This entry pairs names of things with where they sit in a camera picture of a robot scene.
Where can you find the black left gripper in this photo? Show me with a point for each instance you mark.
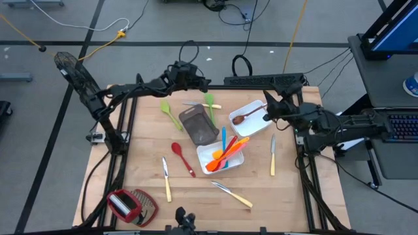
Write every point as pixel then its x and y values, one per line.
pixel 183 85

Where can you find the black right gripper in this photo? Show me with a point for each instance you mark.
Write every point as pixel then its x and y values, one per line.
pixel 300 115

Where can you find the green plastic fork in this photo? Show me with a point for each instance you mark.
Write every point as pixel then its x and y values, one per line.
pixel 209 98

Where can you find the brown wooden spoon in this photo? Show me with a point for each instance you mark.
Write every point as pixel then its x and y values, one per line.
pixel 237 120

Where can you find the green silicone spoon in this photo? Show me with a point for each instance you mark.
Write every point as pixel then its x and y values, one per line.
pixel 165 107

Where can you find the red silicone spatula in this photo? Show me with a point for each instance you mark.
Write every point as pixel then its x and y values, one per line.
pixel 234 140

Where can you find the pink silicone spatula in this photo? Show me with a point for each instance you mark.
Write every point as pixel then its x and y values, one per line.
pixel 237 150

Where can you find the blue silicone spatula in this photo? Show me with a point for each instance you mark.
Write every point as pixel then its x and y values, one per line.
pixel 224 137

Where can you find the red silicone spoon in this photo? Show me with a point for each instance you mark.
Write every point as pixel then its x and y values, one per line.
pixel 176 148

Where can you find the orange silicone spatula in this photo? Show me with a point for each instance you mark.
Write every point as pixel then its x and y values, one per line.
pixel 211 166

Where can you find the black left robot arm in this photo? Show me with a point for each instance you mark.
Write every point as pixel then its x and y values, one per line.
pixel 130 88

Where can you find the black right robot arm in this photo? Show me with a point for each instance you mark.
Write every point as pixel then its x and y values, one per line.
pixel 352 125

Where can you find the small white plastic bin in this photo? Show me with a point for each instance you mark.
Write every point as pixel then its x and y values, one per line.
pixel 253 125

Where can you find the black power strip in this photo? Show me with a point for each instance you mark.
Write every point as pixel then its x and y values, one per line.
pixel 254 80

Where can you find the grey translucent plastic bin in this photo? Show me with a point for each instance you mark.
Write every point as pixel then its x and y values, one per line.
pixel 197 127

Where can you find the large white plastic bin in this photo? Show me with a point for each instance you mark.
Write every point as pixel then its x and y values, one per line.
pixel 204 156

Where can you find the white paper sheet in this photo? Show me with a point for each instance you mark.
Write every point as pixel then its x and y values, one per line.
pixel 352 144

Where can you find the grey side desk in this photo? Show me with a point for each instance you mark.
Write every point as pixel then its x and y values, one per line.
pixel 382 81

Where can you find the black backlit keyboard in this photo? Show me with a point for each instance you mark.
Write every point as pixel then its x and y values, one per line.
pixel 403 125

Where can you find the red box grater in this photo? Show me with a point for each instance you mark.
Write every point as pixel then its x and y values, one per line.
pixel 148 205

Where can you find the black floor fan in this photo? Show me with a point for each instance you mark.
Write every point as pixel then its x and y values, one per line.
pixel 70 70

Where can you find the white wipes canister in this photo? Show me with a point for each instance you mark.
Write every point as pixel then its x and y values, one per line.
pixel 412 85

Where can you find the computer monitor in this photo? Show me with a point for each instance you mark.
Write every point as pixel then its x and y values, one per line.
pixel 398 36

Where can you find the grey metal floor base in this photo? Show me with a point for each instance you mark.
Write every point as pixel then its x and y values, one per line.
pixel 32 2
pixel 16 77

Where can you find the black floor caster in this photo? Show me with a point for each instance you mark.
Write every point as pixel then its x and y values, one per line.
pixel 5 109

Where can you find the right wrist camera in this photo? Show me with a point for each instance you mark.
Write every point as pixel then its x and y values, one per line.
pixel 289 90

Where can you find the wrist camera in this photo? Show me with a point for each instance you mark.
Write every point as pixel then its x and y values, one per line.
pixel 183 69
pixel 289 90

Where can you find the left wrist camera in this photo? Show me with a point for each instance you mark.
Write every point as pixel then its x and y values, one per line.
pixel 183 69

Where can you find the black table frame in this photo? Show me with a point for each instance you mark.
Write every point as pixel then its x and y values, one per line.
pixel 245 87

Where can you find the silver metal bracket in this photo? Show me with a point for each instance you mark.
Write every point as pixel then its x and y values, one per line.
pixel 95 137
pixel 299 140

